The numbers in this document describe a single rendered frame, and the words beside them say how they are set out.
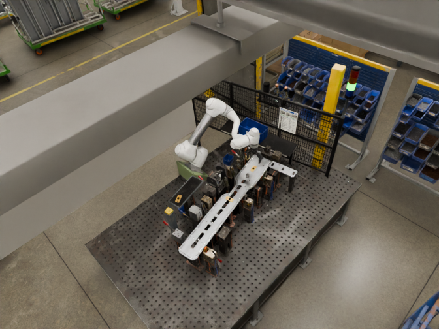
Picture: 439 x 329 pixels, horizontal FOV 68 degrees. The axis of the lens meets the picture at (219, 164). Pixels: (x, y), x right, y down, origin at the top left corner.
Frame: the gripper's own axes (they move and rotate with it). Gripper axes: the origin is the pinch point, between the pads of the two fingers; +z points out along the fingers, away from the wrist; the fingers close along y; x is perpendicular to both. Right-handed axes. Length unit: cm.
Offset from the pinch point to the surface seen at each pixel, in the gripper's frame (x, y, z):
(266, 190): -7.5, 20.8, 29.6
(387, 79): 168, 78, -24
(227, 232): -80, 19, 11
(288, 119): 54, 10, -18
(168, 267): -126, -19, 44
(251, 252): -71, 39, 43
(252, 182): -16.7, 8.5, 13.5
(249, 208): -43, 20, 18
